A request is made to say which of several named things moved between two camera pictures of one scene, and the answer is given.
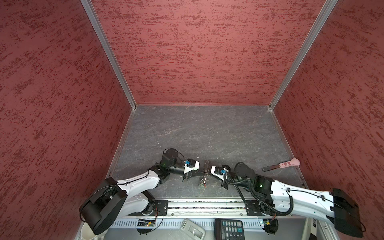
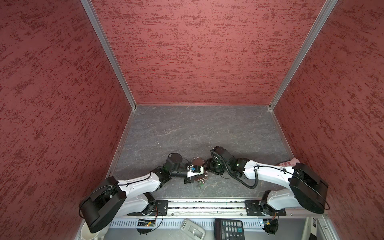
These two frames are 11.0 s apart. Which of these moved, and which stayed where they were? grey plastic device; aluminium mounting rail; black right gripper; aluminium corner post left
Moved: black right gripper
Stayed: aluminium corner post left; aluminium mounting rail; grey plastic device
